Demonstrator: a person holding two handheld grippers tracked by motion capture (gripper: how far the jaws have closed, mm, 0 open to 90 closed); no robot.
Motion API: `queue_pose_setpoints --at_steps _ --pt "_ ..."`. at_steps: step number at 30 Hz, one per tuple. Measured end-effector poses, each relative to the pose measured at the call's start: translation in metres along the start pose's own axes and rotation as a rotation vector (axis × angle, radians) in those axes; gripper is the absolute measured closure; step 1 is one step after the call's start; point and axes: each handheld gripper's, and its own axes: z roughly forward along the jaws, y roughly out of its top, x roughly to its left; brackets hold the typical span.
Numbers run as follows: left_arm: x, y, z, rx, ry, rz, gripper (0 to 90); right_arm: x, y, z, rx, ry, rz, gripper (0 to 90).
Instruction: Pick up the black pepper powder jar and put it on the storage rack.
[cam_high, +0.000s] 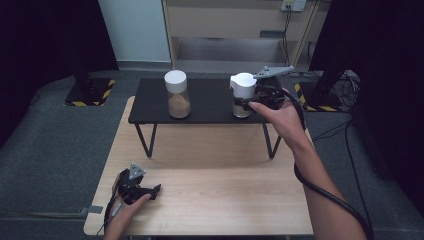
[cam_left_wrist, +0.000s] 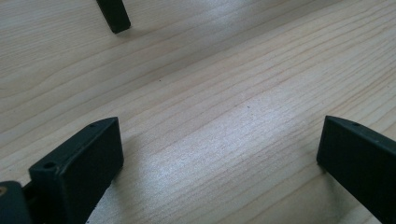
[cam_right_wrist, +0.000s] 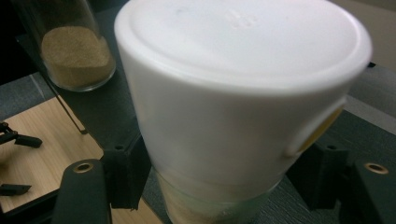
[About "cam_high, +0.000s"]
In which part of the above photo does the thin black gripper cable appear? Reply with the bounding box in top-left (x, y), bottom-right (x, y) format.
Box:
top-left (97, 194), bottom-right (124, 238)

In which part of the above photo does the white power socket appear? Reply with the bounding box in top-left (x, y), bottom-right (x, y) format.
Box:
top-left (280, 0), bottom-right (307, 13)

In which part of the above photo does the person's left hand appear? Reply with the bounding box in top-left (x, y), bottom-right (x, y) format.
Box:
top-left (103, 193), bottom-right (153, 240)

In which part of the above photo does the stand base with striped tape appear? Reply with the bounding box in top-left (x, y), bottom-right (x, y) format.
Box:
top-left (294, 63), bottom-right (351, 113)
top-left (64, 59), bottom-right (117, 108)

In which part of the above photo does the person's right hand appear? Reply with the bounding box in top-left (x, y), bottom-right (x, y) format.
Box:
top-left (247, 87), bottom-right (313, 151)

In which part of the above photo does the black raised shelf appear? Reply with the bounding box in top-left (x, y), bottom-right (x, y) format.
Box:
top-left (127, 77), bottom-right (285, 160)

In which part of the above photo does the black power cable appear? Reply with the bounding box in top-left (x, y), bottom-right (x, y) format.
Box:
top-left (281, 5), bottom-right (292, 67)

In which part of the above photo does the wooden cabinet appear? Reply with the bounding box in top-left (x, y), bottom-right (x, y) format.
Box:
top-left (161, 0), bottom-right (322, 70)

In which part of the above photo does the thick black gripper cable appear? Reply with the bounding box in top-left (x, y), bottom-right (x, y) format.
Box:
top-left (282, 89), bottom-right (375, 240)

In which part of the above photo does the glass jar with grey powder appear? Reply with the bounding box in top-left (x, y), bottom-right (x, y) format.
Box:
top-left (229, 72), bottom-right (258, 119)

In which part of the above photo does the black curtain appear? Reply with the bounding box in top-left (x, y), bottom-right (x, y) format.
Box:
top-left (308, 0), bottom-right (424, 209)
top-left (0, 0), bottom-right (120, 149)

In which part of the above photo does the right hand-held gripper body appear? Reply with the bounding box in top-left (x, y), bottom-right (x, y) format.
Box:
top-left (252, 65), bottom-right (296, 111)

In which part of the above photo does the black floor cable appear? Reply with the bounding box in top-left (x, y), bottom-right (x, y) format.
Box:
top-left (311, 118), bottom-right (373, 231)

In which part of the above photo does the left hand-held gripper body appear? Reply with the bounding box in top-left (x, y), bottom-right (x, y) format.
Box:
top-left (114, 162), bottom-right (148, 205)

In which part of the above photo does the grey tape strip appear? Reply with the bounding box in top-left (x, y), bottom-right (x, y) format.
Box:
top-left (79, 205), bottom-right (104, 215)

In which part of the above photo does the glass jar with tan powder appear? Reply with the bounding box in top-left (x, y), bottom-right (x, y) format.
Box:
top-left (163, 69), bottom-right (192, 120)

